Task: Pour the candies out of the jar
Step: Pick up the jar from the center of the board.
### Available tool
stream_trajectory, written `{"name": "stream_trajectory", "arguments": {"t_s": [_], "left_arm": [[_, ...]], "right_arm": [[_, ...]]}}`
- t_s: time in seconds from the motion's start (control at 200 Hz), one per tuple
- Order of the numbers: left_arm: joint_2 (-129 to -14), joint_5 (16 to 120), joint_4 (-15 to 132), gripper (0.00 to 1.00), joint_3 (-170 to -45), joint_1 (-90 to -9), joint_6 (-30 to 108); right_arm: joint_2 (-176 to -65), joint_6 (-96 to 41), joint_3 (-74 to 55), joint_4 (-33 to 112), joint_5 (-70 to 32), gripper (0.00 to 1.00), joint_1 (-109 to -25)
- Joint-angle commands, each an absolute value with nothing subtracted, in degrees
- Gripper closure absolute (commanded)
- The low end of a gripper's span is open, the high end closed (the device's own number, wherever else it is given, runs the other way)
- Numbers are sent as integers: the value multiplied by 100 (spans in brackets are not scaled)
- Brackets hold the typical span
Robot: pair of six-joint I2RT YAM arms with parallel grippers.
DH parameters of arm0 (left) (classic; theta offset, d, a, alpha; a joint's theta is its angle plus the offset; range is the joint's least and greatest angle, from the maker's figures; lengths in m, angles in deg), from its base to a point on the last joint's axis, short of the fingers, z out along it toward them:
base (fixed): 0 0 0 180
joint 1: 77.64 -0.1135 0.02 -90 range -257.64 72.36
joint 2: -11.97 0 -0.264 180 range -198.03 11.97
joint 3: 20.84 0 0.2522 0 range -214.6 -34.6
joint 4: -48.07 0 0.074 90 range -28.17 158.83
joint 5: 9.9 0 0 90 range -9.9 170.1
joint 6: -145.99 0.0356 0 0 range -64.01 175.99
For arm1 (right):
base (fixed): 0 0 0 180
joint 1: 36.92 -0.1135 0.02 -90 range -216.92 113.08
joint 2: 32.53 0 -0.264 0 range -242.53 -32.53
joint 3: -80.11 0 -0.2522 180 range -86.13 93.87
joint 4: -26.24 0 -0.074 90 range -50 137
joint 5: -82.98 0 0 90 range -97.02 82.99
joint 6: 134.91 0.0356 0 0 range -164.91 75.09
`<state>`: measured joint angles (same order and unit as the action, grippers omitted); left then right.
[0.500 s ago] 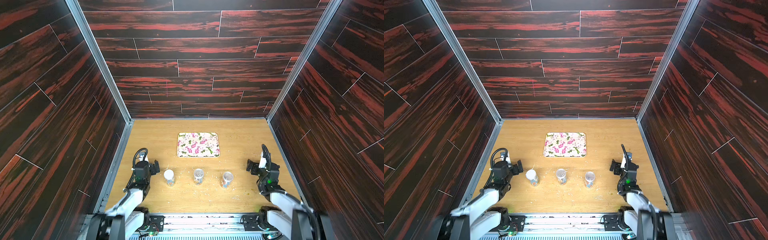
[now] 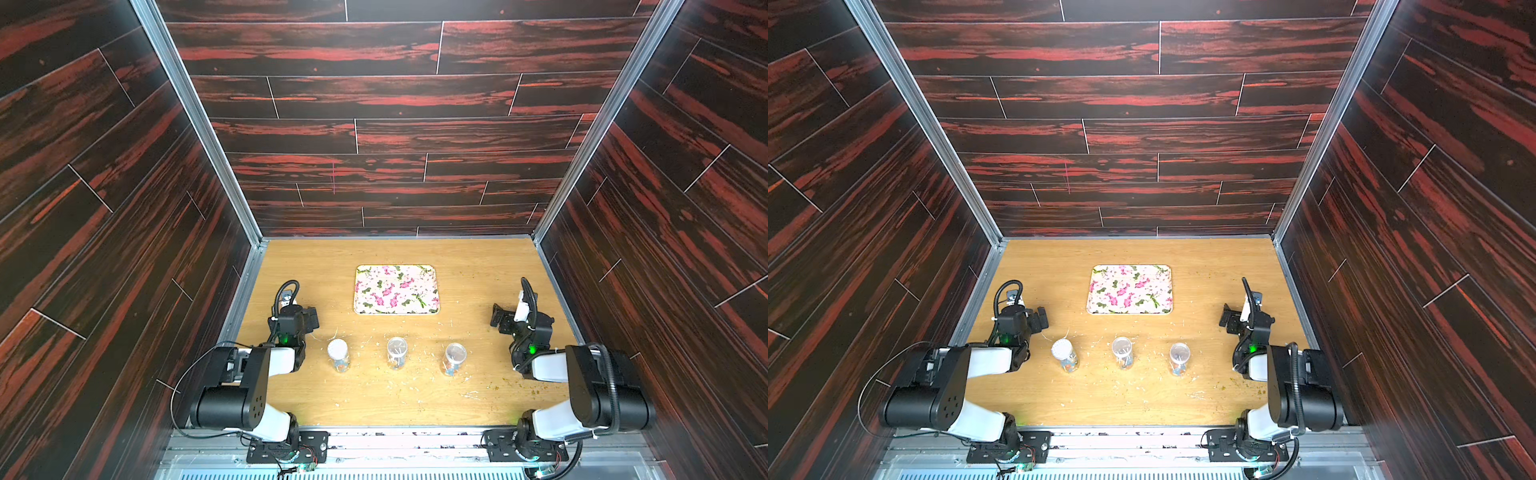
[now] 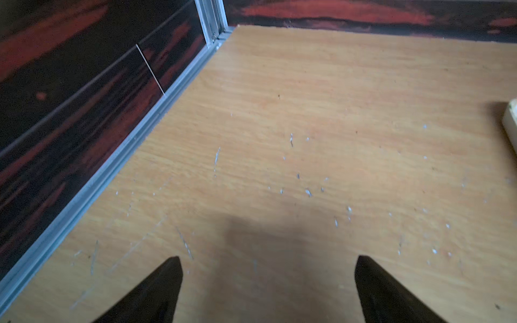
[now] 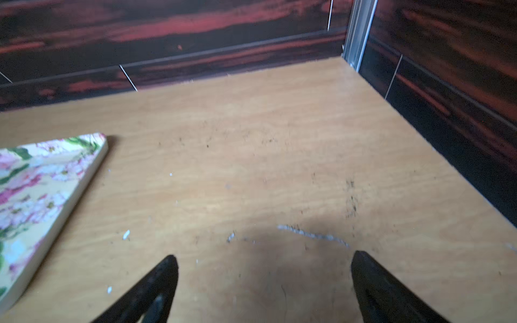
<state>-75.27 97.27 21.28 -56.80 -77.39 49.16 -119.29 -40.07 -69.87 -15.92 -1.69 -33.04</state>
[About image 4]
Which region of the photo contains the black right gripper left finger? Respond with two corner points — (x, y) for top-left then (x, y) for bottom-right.
(94, 255), (179, 322)

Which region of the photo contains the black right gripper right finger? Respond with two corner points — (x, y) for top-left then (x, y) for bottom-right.
(351, 250), (448, 322)

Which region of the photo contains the floral rectangular tray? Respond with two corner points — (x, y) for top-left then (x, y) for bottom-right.
(1, 133), (109, 313)

